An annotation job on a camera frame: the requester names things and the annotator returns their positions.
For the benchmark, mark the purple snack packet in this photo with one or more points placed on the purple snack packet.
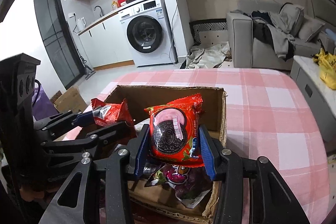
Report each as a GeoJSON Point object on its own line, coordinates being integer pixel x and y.
{"type": "Point", "coordinates": [183, 182]}

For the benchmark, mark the light beige cushion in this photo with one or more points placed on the light beige cushion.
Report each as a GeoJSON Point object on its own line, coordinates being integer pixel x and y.
{"type": "Point", "coordinates": [311, 28]}

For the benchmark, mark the grey sofa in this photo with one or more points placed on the grey sofa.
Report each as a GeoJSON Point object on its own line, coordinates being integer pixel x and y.
{"type": "Point", "coordinates": [241, 40]}

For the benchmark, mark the red snack packet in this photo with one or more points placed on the red snack packet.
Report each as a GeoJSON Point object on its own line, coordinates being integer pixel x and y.
{"type": "Point", "coordinates": [113, 115]}

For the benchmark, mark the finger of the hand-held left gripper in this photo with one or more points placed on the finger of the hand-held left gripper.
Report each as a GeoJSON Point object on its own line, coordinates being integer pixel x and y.
{"type": "Point", "coordinates": [84, 117]}
{"type": "Point", "coordinates": [105, 134]}

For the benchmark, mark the small floor cardboard box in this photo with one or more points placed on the small floor cardboard box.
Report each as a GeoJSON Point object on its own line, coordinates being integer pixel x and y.
{"type": "Point", "coordinates": [69, 100]}

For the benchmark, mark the black clothing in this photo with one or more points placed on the black clothing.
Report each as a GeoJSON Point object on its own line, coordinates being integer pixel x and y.
{"type": "Point", "coordinates": [261, 32]}

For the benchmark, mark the metal kitchen faucet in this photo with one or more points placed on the metal kitchen faucet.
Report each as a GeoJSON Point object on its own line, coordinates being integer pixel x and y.
{"type": "Point", "coordinates": [101, 9]}

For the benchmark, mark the white washing machine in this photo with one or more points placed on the white washing machine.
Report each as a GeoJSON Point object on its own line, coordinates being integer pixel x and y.
{"type": "Point", "coordinates": [147, 32]}

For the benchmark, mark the yellow soap bottle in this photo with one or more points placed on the yellow soap bottle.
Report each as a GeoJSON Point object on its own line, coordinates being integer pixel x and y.
{"type": "Point", "coordinates": [114, 5]}

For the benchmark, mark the grey clothing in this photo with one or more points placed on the grey clothing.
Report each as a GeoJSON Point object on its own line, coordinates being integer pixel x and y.
{"type": "Point", "coordinates": [281, 37]}

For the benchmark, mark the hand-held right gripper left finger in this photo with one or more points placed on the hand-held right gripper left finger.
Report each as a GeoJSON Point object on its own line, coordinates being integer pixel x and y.
{"type": "Point", "coordinates": [140, 155]}

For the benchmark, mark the person's left hand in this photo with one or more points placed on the person's left hand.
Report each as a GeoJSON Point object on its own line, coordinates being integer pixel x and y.
{"type": "Point", "coordinates": [31, 192]}

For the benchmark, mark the black patterned panel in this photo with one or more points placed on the black patterned panel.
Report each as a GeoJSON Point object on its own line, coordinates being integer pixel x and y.
{"type": "Point", "coordinates": [210, 27]}

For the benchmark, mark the red cookie packet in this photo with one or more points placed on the red cookie packet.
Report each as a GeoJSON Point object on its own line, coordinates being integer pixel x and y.
{"type": "Point", "coordinates": [168, 134]}

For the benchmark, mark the purple bag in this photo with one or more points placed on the purple bag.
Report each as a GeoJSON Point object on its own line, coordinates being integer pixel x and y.
{"type": "Point", "coordinates": [43, 106]}

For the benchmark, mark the yellow plastic bag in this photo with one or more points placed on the yellow plastic bag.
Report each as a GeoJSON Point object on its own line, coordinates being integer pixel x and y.
{"type": "Point", "coordinates": [328, 69]}

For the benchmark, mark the white coffee table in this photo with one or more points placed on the white coffee table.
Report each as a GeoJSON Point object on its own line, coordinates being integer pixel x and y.
{"type": "Point", "coordinates": [315, 108]}

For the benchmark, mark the grey cushion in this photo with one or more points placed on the grey cushion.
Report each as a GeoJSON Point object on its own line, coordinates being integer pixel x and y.
{"type": "Point", "coordinates": [291, 18]}

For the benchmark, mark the beige floor cloth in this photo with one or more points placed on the beige floor cloth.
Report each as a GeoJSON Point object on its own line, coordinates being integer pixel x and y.
{"type": "Point", "coordinates": [207, 56]}

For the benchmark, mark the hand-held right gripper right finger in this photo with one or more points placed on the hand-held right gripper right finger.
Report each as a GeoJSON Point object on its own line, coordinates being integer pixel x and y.
{"type": "Point", "coordinates": [207, 153]}

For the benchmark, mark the white base cabinets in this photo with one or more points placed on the white base cabinets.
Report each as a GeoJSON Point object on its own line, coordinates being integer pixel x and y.
{"type": "Point", "coordinates": [105, 45]}

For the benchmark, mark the brown cardboard box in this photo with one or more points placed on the brown cardboard box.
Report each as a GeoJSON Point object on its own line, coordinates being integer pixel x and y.
{"type": "Point", "coordinates": [162, 98]}

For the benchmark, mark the blue pillow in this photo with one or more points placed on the blue pillow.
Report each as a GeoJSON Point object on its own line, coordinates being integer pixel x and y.
{"type": "Point", "coordinates": [330, 35]}

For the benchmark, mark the red box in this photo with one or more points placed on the red box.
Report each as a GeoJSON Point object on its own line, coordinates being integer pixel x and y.
{"type": "Point", "coordinates": [123, 1]}

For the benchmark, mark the white electric kettle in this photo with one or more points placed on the white electric kettle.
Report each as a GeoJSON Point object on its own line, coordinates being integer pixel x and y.
{"type": "Point", "coordinates": [80, 24]}

